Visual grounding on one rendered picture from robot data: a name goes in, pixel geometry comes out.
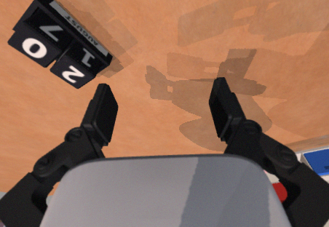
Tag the black number cube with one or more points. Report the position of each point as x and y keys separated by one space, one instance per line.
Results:
x=76 y=66
x=40 y=38

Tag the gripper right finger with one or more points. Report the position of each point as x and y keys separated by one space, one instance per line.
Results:
x=307 y=201

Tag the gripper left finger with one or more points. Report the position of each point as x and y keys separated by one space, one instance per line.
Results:
x=24 y=205

